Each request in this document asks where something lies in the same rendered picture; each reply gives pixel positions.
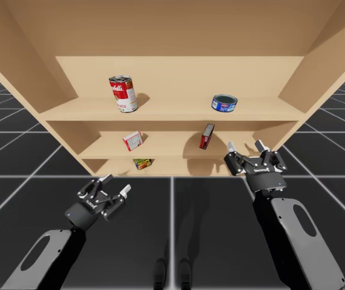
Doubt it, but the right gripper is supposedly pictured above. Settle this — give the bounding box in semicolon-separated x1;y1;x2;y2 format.
223;139;288;193

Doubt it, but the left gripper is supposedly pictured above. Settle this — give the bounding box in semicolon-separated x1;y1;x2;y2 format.
64;173;132;232

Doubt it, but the green and blue rectangular can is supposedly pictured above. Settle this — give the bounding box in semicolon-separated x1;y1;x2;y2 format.
132;158;153;170

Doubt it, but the blue flat can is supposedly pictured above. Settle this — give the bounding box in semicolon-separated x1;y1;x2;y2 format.
211;94;238;114

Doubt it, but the red and white can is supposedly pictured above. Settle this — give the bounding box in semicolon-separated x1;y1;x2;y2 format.
108;75;139;114

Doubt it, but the pale wooden shelf unit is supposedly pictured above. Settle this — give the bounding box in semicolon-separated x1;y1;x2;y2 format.
0;0;345;178

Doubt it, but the red and white carton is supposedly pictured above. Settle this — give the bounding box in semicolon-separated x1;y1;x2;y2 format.
122;130;144;152

